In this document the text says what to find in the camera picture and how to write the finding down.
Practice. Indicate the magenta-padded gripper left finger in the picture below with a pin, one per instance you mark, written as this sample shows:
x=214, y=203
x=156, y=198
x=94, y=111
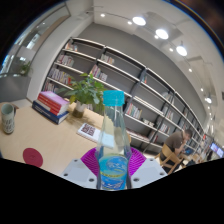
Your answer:
x=78, y=171

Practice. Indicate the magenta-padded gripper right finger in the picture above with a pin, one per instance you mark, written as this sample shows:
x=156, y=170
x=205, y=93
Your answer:
x=148, y=171

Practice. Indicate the clear bottle with blue cap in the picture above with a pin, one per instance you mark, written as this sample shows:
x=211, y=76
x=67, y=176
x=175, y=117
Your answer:
x=113, y=166

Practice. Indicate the light wooden chair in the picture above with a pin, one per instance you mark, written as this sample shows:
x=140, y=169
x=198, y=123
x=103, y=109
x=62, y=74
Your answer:
x=168, y=158

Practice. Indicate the person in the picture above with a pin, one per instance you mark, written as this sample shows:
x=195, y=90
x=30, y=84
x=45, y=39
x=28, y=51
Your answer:
x=176, y=141

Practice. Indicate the open magazine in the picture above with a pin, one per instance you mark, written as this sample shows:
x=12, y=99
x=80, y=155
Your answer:
x=88, y=130

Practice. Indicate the flat round red coaster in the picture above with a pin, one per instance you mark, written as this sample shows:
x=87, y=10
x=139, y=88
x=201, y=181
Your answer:
x=32, y=157

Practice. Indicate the dark blue book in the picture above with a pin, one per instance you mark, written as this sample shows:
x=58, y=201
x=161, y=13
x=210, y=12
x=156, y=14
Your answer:
x=48, y=115

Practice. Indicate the red book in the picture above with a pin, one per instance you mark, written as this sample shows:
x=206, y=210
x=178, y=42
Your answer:
x=48, y=106

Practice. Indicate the pink-covered book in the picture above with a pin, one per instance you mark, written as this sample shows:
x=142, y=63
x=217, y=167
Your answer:
x=55, y=99

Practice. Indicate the green potted plant white pot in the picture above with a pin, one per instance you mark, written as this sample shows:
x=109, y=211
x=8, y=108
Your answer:
x=86, y=91

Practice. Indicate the grey shelf unit with books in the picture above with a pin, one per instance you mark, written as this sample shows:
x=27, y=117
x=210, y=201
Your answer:
x=140, y=90

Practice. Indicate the grey-green patterned mug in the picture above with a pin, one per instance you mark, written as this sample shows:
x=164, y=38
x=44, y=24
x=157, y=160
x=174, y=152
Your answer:
x=8, y=120

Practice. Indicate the small potted plant on ledge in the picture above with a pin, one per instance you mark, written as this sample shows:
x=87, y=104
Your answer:
x=25, y=67

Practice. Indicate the round ceiling lights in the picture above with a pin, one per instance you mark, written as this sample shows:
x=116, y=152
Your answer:
x=162, y=33

